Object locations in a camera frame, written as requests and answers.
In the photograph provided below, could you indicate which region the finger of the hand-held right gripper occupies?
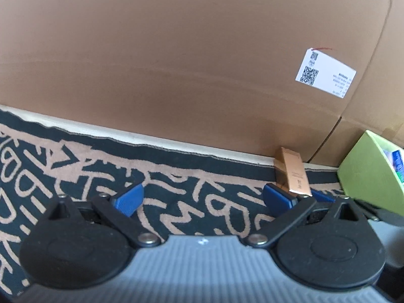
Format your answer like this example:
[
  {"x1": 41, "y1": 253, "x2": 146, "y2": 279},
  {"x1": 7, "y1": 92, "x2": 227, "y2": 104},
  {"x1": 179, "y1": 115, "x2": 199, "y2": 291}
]
[
  {"x1": 352, "y1": 199, "x2": 404, "y2": 227},
  {"x1": 311, "y1": 189, "x2": 337, "y2": 204}
]

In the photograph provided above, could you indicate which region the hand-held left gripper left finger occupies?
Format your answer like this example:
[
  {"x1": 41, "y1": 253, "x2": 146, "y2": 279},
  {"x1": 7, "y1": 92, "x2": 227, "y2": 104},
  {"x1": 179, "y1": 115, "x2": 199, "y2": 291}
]
[{"x1": 33, "y1": 184, "x2": 161, "y2": 249}]

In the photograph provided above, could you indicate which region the blue green packet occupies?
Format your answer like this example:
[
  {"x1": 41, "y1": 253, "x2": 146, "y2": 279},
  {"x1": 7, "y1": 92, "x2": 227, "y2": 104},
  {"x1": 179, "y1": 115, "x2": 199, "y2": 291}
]
[{"x1": 391, "y1": 150, "x2": 404, "y2": 172}]

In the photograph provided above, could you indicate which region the white shipping label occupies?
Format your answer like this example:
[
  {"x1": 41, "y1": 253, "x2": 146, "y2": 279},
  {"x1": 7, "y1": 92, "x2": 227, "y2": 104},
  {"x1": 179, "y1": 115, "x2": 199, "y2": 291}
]
[{"x1": 295, "y1": 47, "x2": 357, "y2": 100}]

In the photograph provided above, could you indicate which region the light green box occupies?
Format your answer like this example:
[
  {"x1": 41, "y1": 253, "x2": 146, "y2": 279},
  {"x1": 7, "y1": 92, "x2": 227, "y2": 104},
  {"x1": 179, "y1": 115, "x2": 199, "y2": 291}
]
[{"x1": 336, "y1": 129, "x2": 404, "y2": 212}]

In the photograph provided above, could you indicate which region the large brown cardboard box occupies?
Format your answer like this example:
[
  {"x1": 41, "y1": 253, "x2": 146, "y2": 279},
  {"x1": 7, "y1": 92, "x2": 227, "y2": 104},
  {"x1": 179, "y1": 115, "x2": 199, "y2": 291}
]
[{"x1": 0, "y1": 0, "x2": 404, "y2": 168}]

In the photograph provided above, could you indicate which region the copper coloured box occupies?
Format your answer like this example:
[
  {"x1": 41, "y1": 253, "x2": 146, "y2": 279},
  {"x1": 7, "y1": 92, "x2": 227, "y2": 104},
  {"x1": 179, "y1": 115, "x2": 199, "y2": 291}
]
[{"x1": 273, "y1": 147, "x2": 313, "y2": 197}]

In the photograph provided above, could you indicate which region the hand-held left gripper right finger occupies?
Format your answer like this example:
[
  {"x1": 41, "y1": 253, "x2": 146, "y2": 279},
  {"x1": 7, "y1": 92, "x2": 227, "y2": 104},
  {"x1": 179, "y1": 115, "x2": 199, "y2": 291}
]
[{"x1": 248, "y1": 184, "x2": 373, "y2": 249}]

